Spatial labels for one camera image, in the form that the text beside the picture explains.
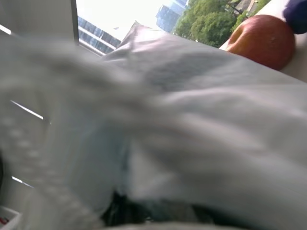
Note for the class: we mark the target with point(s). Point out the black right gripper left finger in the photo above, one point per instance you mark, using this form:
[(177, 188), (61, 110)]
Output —
[(122, 210)]

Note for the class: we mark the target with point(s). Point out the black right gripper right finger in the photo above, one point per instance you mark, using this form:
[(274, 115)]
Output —
[(204, 214)]

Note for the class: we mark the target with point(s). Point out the white box with red mark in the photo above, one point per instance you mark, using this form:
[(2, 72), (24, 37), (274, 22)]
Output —
[(8, 216)]

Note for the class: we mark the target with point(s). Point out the red apple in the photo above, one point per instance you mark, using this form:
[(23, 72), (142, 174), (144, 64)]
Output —
[(263, 40)]

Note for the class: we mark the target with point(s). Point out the dark blue cloth object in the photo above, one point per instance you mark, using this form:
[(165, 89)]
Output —
[(297, 14)]

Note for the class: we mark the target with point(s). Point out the grey window frame post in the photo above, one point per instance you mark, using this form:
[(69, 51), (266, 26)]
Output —
[(74, 21)]

